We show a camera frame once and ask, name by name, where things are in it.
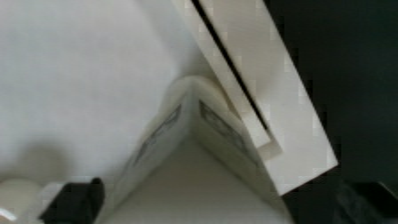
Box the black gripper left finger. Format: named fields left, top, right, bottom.
left=39, top=178, right=104, bottom=224

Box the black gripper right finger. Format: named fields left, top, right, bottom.
left=332, top=181, right=398, bottom=224

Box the white table leg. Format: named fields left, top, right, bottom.
left=95, top=76, right=294, bottom=224

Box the white square table top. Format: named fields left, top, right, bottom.
left=0, top=0, right=284, bottom=224

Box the white U-shaped fence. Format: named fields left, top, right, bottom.
left=191, top=0, right=337, bottom=193

